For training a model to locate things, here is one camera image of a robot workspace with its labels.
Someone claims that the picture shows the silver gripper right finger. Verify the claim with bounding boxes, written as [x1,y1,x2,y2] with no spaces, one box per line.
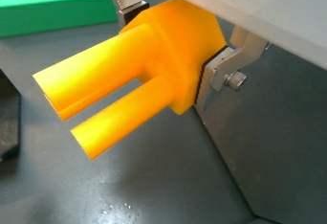
[195,26,269,111]

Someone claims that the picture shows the green shape sorter board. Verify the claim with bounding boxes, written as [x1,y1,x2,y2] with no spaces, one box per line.
[0,0,118,38]

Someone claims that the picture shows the black curved fixture block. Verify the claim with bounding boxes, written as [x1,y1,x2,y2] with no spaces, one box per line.
[0,69,20,162]

